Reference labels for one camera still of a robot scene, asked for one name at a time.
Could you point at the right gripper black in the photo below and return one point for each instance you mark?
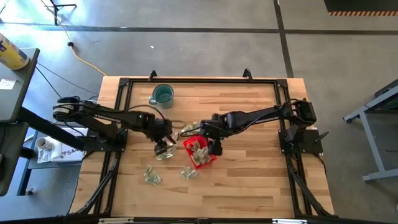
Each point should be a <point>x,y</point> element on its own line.
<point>211,130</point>

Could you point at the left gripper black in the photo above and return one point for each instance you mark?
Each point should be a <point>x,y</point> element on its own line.
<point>161,130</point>

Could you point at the green white sweetener packet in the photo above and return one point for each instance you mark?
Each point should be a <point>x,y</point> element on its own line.
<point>175,136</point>
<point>148,170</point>
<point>188,129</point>
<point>161,156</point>
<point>208,158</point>
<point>195,144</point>
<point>154,179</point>
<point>196,125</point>
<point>198,160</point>
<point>202,153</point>
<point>172,150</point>
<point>192,175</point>
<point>185,173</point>

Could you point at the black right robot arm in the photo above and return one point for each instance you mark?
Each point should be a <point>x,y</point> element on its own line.
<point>258,115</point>

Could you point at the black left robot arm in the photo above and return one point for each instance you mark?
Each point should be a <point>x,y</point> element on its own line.
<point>102,113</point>

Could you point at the red plastic slotted basket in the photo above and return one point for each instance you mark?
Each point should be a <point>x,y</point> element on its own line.
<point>188,144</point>

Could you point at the teal enamel mug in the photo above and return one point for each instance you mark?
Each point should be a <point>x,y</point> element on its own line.
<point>163,95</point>

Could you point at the person in white shirt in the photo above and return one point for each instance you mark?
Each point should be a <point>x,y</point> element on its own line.
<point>91,193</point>

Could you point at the silver aluminium bar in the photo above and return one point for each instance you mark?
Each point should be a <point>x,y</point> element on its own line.
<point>289,221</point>
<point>115,220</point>

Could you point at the white printed paper bag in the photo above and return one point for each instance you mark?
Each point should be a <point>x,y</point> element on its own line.
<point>70,154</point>

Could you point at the thick black slanted bar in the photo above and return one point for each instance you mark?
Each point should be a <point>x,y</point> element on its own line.
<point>49,127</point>

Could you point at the white paper cup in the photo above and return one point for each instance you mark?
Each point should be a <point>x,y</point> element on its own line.
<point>43,143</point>

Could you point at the grey metal table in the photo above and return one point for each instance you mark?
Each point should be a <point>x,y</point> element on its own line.
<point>357,113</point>

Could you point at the dark grey desk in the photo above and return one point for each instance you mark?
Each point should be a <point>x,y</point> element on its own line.
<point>15,99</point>

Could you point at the white paper label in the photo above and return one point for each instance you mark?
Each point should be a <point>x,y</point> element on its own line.
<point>7,84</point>

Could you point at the black tripod stand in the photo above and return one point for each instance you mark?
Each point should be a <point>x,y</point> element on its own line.
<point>56,12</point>

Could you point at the black hazard-striped floor mat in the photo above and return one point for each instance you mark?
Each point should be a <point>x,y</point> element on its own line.
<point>357,6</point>

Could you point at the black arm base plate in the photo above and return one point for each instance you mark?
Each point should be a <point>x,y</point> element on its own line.
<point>308,141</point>
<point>102,146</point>

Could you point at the black aluminium table frame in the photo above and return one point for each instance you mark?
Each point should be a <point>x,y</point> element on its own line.
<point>202,81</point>

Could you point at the black diagonal frame strut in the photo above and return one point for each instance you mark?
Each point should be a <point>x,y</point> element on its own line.
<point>311,194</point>

